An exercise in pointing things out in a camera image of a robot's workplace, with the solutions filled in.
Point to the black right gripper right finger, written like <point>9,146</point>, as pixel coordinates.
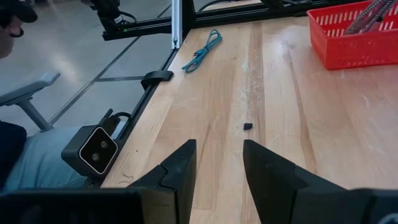
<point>311,205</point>

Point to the person's head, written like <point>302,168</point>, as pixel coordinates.
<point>9,28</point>

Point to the silver angle bracket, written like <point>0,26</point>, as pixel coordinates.
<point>176,25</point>

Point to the grey chair armrest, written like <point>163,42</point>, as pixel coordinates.
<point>28,90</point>

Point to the person's torso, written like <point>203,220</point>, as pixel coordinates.
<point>11,149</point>

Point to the person's leg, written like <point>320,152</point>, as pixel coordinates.
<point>43,161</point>

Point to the red plastic basket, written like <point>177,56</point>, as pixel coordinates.
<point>357,53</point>

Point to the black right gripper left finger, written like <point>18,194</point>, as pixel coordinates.
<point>93,208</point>

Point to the black depth camera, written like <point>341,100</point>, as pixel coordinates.
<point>93,151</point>

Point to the black aluminium table frame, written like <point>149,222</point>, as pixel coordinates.
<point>224,18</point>

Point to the black frame clamp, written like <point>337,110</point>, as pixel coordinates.
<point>157,77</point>

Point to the small black fragment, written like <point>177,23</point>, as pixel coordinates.
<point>247,126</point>

